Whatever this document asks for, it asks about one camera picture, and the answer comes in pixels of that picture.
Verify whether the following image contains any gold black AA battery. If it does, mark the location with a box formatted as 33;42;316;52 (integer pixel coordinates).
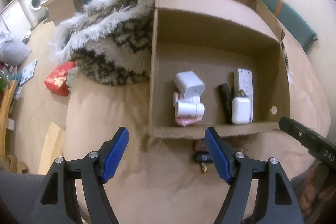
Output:
200;162;208;173

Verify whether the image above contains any white earbuds case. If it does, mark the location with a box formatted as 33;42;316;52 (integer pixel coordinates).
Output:
231;97;251;125

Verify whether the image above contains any black labelled battery stick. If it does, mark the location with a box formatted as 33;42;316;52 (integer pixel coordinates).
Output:
194;153;213;163

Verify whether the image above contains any pink patterned small case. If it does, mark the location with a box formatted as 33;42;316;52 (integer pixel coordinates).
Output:
194;139;209;153

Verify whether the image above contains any black flashlight with strap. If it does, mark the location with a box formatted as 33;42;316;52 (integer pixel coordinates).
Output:
218;83;232;124

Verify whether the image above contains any white pill bottle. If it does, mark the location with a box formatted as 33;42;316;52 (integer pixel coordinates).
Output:
175;101;205;118

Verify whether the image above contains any white wall charger plug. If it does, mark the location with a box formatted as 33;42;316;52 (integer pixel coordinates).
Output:
174;71;206;98

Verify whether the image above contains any pink plush coin purse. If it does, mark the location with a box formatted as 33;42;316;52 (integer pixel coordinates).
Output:
175;117;203;127

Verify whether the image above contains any person right hand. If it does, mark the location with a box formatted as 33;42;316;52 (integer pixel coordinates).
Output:
298;163;335;222

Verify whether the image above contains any teal cushion with orange stripe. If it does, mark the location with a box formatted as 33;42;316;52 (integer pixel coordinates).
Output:
261;0;318;52

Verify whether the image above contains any red gift bag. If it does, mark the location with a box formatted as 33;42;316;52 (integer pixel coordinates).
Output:
44;61;76;97

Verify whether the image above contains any yellow wooden rack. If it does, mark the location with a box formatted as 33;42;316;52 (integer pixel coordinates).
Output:
0;80;18;161

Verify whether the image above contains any open cardboard box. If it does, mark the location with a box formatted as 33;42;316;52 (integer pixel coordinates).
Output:
149;0;290;139

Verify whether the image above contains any bathroom scale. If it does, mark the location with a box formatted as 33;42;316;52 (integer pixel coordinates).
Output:
19;59;37;86

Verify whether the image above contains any grey plastic bag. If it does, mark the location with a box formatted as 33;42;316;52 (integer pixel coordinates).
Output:
0;31;31;67

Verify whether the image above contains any shaggy black white blanket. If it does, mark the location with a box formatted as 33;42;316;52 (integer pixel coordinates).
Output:
50;0;154;86

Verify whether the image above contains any white kitchen cabinet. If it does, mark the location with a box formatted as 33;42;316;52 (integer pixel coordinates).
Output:
1;0;31;40

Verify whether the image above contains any white washing machine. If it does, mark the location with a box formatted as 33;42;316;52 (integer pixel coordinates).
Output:
19;0;47;28

